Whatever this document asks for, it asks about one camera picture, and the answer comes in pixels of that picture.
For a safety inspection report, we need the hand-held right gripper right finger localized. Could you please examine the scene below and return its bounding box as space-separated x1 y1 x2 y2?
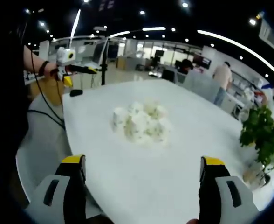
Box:
198 155 260 224

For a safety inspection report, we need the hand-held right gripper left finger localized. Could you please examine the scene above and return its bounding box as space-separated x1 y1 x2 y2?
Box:
26 154 88 224

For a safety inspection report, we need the pile of white paper cups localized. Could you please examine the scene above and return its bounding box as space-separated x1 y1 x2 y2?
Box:
110 98 173 149

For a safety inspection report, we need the person's left hand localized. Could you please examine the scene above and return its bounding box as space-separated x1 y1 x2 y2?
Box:
49 68 61 81

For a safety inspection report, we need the black tripod stand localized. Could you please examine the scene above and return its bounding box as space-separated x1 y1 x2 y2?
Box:
99 37 111 86

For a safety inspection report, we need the black wristband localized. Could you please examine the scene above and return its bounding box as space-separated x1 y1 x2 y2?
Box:
38 60 50 77

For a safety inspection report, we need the brown cardboard box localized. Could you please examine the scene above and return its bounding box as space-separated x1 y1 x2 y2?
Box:
116 56 128 70

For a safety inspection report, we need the person's dark clothing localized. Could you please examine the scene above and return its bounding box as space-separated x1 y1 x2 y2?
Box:
0 14 31 210

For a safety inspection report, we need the green potted plant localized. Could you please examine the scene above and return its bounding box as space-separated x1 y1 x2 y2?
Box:
239 105 274 188

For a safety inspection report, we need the white table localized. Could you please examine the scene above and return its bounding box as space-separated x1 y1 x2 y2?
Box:
15 78 274 224

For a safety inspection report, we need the black monitor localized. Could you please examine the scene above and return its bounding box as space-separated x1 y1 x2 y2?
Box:
161 69 175 83

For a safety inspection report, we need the black cable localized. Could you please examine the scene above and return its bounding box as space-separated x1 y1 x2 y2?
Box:
26 45 66 130

